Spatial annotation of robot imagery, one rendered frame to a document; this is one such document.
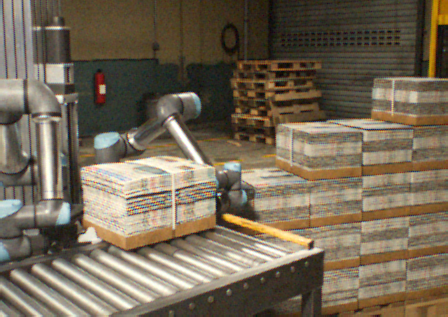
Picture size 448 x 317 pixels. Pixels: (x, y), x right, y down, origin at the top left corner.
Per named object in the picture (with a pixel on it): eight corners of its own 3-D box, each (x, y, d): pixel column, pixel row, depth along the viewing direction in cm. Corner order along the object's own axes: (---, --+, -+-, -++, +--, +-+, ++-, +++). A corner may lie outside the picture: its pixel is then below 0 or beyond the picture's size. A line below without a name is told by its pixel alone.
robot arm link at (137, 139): (105, 141, 279) (175, 88, 245) (128, 137, 290) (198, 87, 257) (114, 163, 277) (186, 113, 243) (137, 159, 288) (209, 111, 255)
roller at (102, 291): (64, 270, 181) (63, 255, 180) (149, 322, 146) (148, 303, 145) (49, 274, 177) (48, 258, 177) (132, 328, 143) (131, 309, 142)
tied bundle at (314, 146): (274, 166, 305) (275, 123, 301) (323, 163, 315) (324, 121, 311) (308, 181, 270) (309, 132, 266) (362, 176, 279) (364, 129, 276)
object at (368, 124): (325, 122, 309) (325, 120, 308) (369, 119, 319) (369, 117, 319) (366, 130, 275) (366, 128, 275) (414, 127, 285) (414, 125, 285)
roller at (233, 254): (182, 236, 211) (177, 225, 209) (275, 272, 176) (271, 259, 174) (172, 244, 208) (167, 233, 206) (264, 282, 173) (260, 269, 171)
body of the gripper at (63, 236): (79, 223, 192) (45, 230, 184) (80, 248, 193) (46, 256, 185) (69, 218, 197) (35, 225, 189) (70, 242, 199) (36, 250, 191)
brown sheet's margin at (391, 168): (323, 162, 314) (323, 154, 313) (367, 158, 325) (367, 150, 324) (364, 175, 279) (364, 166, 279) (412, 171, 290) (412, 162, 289)
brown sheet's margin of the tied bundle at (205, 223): (169, 211, 228) (169, 200, 227) (216, 226, 207) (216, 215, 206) (135, 218, 218) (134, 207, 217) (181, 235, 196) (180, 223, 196)
